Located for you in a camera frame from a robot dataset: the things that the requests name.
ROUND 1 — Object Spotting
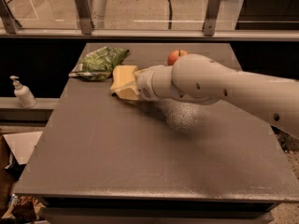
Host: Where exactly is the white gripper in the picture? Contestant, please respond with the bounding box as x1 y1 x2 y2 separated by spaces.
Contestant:
114 65 174 101

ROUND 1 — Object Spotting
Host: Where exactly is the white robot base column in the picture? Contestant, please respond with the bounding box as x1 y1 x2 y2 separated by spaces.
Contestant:
64 0 108 29

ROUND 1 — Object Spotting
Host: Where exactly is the metal railing bracket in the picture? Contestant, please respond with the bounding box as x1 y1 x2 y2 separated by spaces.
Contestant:
75 0 93 35
203 0 221 36

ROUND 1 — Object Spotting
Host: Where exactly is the yellow wavy sponge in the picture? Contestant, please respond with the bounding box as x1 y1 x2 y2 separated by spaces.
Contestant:
110 65 137 93

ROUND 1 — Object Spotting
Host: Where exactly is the metal window rail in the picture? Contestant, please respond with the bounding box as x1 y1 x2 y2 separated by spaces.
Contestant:
0 28 299 42

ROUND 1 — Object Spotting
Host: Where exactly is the left metal railing bracket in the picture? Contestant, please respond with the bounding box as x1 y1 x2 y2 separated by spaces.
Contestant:
75 0 93 35

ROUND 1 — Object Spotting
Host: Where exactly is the open cardboard box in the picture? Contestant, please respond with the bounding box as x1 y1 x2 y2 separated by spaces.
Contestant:
3 132 42 218

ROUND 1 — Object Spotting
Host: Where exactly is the far left metal bracket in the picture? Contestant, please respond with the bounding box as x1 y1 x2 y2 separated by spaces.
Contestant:
0 0 21 34

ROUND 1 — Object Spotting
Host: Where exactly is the red apple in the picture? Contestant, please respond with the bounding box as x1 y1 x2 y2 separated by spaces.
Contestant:
167 49 188 65

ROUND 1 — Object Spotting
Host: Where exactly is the right metal railing bracket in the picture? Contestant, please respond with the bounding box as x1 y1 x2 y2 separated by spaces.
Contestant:
203 0 221 36

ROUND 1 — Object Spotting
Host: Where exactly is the white pump dispenser bottle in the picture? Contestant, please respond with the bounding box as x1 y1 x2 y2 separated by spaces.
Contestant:
10 76 36 108

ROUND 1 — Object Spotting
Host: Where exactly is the green jalapeno chip bag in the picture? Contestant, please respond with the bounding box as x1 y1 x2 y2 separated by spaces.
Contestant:
69 47 129 81

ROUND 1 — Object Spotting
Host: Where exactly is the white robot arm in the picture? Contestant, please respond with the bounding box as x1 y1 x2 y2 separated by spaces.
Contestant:
110 54 299 138

